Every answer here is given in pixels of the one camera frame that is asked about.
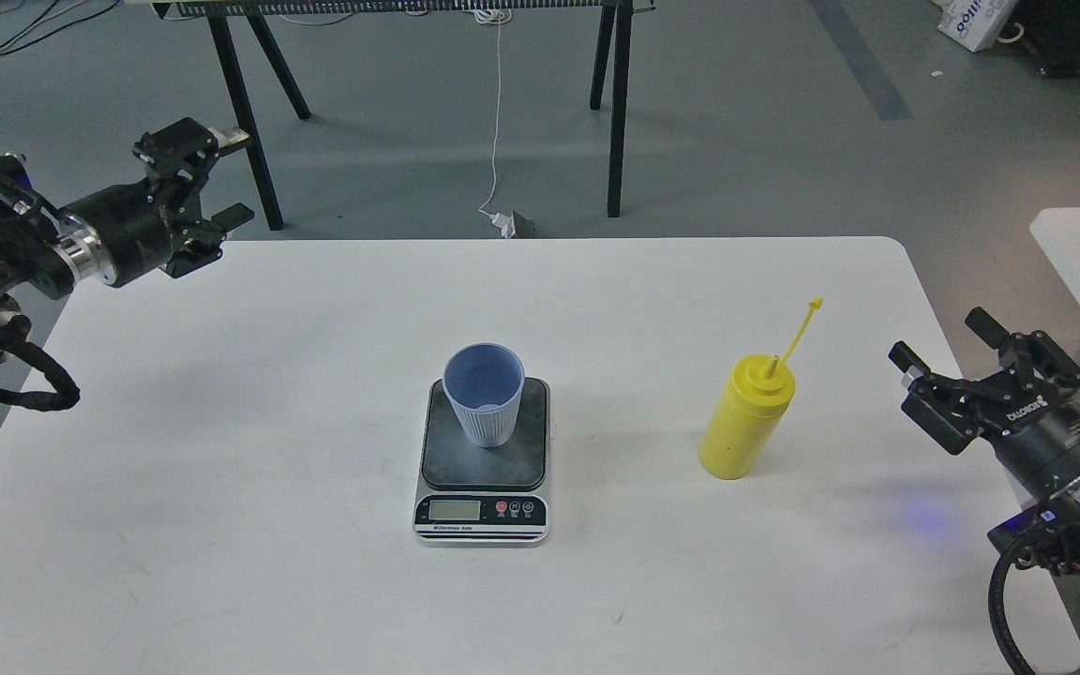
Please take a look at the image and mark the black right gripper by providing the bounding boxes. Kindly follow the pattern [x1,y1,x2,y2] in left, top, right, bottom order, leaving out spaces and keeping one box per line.
[888,307,1080,512]

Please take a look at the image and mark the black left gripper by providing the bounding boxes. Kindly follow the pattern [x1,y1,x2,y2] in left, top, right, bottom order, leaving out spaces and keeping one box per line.
[57,118,256,288]

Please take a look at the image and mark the yellow squeeze bottle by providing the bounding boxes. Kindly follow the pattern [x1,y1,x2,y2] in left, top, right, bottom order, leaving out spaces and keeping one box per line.
[698,296,824,480]

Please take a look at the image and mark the blue plastic cup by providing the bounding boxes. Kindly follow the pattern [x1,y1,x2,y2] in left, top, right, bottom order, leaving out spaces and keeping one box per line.
[441,343,526,448]

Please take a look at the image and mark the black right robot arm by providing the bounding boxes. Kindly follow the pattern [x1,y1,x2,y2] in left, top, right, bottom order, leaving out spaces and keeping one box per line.
[888,307,1080,674]

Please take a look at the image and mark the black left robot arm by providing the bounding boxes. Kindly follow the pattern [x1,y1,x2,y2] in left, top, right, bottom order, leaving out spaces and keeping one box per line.
[0,118,254,411]

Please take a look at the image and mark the digital kitchen scale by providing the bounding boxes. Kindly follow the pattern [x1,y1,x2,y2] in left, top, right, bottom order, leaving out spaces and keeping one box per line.
[411,377,553,548]

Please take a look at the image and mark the white power adapter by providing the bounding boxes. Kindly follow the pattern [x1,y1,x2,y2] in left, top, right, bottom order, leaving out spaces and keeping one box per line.
[491,211,539,239]

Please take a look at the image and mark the white cardboard box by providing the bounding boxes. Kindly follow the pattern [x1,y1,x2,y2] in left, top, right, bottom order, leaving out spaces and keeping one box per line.
[934,0,1020,53]

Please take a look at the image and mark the black trestle table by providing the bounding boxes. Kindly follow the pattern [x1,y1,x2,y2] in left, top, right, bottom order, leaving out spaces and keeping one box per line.
[151,1,657,233]

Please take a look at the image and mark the white hanging cable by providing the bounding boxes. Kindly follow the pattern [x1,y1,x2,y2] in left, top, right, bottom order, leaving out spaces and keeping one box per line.
[476,6,513,218]

